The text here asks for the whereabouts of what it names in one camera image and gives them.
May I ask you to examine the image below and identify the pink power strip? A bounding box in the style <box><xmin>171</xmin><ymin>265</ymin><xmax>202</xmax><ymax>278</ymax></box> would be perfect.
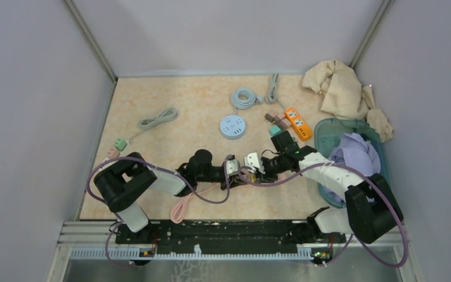
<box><xmin>240</xmin><ymin>172</ymin><xmax>287</xmax><ymax>186</ymax></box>

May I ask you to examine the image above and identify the teal plug adapter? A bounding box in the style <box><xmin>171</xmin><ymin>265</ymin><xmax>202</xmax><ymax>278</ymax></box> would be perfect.
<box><xmin>269</xmin><ymin>125</ymin><xmax>282</xmax><ymax>136</ymax></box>

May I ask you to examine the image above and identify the orange power strip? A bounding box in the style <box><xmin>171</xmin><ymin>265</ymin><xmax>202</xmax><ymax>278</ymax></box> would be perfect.
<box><xmin>284</xmin><ymin>108</ymin><xmax>313</xmax><ymax>142</ymax></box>

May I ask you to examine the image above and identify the round blue socket hub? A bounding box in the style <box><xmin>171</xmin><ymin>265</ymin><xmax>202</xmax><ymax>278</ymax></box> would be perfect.
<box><xmin>219</xmin><ymin>115</ymin><xmax>246</xmax><ymax>140</ymax></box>

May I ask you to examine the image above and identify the pink cable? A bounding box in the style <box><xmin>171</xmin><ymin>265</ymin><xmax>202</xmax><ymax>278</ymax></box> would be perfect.
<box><xmin>170</xmin><ymin>183</ymin><xmax>218</xmax><ymax>224</ymax></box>

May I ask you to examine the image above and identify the blue-grey cable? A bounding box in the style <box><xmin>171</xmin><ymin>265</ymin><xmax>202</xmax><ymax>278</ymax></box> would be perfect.
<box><xmin>231</xmin><ymin>87</ymin><xmax>264</xmax><ymax>116</ymax></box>

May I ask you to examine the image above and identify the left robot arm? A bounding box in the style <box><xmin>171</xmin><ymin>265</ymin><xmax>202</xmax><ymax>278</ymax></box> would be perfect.
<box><xmin>92</xmin><ymin>149</ymin><xmax>245</xmax><ymax>243</ymax></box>

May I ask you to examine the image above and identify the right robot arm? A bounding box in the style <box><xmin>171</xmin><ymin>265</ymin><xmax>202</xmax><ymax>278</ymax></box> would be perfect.
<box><xmin>244</xmin><ymin>132</ymin><xmax>404</xmax><ymax>244</ymax></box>

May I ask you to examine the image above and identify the teal plastic basket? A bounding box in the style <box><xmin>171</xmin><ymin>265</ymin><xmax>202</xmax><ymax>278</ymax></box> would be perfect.
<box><xmin>313</xmin><ymin>117</ymin><xmax>390</xmax><ymax>207</ymax></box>

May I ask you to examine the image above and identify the lavender cloth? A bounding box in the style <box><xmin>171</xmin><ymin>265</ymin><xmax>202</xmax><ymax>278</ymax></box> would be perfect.
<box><xmin>321</xmin><ymin>132</ymin><xmax>382</xmax><ymax>203</ymax></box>

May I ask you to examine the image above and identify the beige cloth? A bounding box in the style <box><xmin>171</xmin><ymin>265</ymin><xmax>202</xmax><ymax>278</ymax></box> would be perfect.
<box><xmin>302</xmin><ymin>60</ymin><xmax>395</xmax><ymax>143</ymax></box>

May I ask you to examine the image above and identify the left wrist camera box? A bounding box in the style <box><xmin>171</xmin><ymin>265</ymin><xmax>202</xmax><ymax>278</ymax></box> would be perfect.
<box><xmin>224</xmin><ymin>155</ymin><xmax>241</xmax><ymax>176</ymax></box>

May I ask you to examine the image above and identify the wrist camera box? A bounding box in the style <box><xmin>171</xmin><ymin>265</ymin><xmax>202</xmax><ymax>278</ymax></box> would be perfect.
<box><xmin>224</xmin><ymin>155</ymin><xmax>241</xmax><ymax>176</ymax></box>
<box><xmin>244</xmin><ymin>152</ymin><xmax>265</xmax><ymax>174</ymax></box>

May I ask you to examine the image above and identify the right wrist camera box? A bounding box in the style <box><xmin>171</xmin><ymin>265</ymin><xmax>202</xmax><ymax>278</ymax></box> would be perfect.
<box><xmin>244</xmin><ymin>152</ymin><xmax>265</xmax><ymax>174</ymax></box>

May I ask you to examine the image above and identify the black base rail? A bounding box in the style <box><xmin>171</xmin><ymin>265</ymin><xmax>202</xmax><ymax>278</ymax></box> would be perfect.
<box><xmin>115</xmin><ymin>220</ymin><xmax>346</xmax><ymax>255</ymax></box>

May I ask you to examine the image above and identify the grey power strip cable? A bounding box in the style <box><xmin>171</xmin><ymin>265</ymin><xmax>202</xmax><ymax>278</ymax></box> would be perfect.
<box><xmin>265</xmin><ymin>73</ymin><xmax>287</xmax><ymax>110</ymax></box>

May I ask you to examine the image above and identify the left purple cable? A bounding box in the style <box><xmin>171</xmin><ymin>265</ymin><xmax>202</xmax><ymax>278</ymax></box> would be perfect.
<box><xmin>85</xmin><ymin>155</ymin><xmax>234</xmax><ymax>269</ymax></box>

